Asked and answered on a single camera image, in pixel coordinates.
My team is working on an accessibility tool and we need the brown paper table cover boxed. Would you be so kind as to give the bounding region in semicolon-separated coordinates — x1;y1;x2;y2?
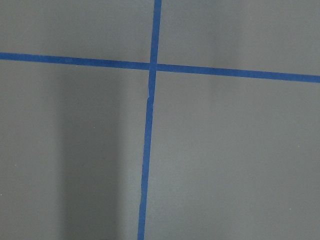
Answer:
0;0;320;240

